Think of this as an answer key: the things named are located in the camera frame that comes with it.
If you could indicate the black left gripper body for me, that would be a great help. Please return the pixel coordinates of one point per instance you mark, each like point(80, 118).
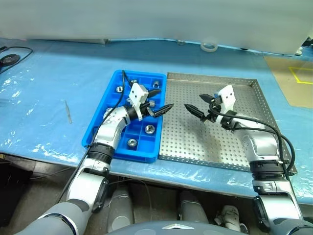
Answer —
point(147, 109)

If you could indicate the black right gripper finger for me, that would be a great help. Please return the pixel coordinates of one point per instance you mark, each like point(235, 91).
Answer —
point(208, 98)
point(195, 112)

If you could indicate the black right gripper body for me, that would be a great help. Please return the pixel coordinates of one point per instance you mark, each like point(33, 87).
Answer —
point(213, 109)

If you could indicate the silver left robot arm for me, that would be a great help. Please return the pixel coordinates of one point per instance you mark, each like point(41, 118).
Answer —
point(110, 127)

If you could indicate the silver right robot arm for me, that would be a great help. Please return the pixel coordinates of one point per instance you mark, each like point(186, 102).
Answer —
point(264, 144)

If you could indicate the perforated steel tray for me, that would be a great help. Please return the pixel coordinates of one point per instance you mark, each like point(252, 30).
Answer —
point(185, 147)

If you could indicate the blue compartment tray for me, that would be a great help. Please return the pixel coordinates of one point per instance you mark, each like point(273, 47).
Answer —
point(144, 156)

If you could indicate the brown cardboard sheet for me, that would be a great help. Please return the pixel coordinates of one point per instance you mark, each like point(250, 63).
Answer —
point(281, 78)

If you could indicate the grey metal bar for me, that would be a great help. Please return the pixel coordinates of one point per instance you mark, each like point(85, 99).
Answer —
point(97, 40)

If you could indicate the blue plastic table cover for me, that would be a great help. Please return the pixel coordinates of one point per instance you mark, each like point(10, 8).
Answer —
point(61, 85)

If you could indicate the grey rounded robot leg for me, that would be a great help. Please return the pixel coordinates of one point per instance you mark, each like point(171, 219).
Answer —
point(121, 208)
point(193, 208)

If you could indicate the white shoe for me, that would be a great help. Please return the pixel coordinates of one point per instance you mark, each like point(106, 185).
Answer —
point(231, 216)

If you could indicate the grey robot torso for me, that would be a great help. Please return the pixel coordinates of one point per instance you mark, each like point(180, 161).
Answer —
point(171, 228)

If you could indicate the black round disc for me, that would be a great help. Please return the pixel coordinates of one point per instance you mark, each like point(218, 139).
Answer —
point(9, 59)

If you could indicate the black box under table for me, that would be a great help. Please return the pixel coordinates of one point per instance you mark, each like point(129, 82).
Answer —
point(12, 191)

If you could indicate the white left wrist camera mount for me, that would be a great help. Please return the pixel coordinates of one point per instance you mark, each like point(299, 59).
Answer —
point(137, 94)

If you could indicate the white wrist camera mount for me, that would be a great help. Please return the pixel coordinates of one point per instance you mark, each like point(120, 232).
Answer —
point(137, 94)
point(227, 96)

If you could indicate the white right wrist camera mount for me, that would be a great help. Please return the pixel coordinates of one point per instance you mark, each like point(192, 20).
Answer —
point(227, 96)

